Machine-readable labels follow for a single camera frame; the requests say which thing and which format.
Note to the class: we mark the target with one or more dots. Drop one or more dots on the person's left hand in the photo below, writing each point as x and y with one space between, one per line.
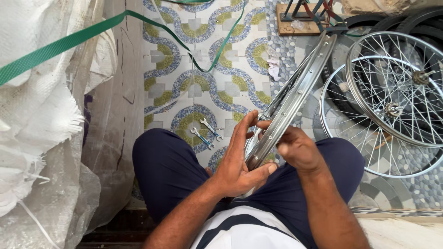
235 169

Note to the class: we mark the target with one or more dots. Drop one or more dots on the person's right hand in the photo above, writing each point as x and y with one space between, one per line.
297 150

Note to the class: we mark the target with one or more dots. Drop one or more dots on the silver bicycle wheel rim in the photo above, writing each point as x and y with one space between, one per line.
294 93

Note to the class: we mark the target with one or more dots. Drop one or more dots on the silver open-end wrench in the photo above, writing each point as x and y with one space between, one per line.
202 138
211 129

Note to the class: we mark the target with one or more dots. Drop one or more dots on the spoked bicycle wheel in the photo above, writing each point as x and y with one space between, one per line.
398 86
346 114

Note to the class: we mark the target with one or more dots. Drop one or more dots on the person's white striped shirt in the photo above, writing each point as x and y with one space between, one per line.
242 230

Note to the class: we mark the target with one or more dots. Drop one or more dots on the person's navy trousers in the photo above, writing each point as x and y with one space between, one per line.
173 173

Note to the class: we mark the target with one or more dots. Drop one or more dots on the crumpled white paper scrap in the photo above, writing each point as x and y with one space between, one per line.
274 66

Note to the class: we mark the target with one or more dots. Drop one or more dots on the wooden board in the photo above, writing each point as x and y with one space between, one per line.
294 26

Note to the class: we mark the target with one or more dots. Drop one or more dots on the small clear plastic bag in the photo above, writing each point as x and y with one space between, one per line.
297 24

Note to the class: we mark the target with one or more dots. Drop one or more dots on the clear plastic sheet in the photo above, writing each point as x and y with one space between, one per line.
110 121

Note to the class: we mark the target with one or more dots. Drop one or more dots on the metal truing stand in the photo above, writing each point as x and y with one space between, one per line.
311 13

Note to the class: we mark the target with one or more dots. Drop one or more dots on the pile of black bicycle tyres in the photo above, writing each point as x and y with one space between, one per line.
387 27

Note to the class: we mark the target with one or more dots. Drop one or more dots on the white woven sack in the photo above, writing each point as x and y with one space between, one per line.
34 86

